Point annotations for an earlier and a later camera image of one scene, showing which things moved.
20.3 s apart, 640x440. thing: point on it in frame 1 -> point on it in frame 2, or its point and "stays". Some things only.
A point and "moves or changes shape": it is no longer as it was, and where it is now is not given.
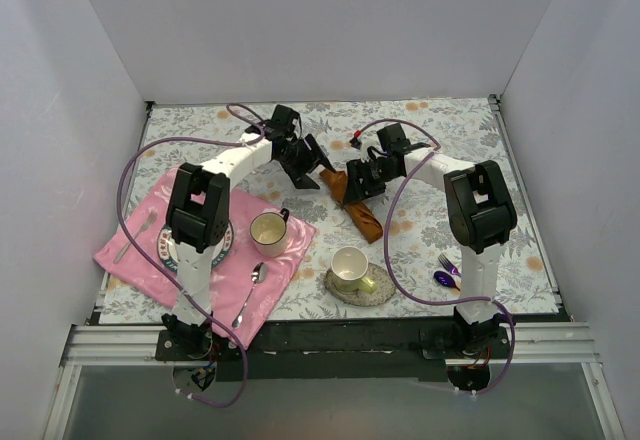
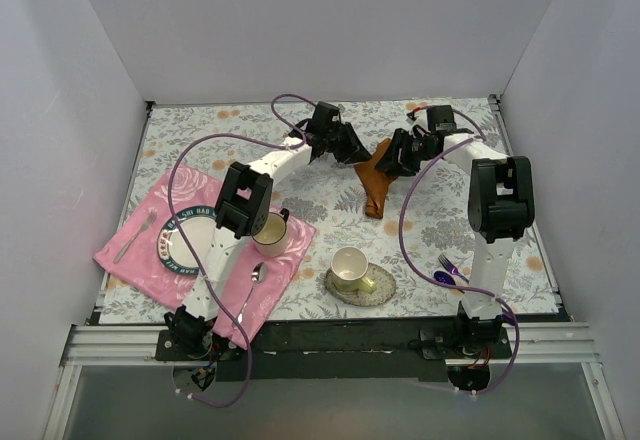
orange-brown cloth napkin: (359, 212) moves or changes shape
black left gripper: (303, 158) -> (343, 137)
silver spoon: (258, 276) stays
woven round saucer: (384, 282) stays
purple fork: (449, 266) stays
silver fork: (151, 217) stays
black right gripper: (361, 180) -> (404, 149)
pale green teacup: (349, 266) stays
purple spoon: (444, 279) stays
